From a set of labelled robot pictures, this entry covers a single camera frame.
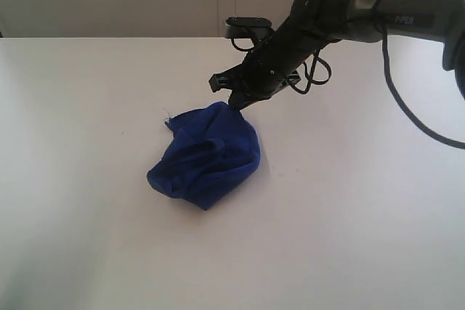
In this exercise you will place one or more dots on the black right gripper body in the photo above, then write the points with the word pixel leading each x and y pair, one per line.
pixel 287 57

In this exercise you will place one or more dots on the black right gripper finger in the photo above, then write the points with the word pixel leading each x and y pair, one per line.
pixel 229 79
pixel 239 100

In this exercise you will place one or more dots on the blue microfiber towel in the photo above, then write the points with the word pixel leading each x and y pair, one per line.
pixel 213 151

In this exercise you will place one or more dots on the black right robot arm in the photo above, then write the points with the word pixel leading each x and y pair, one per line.
pixel 311 25

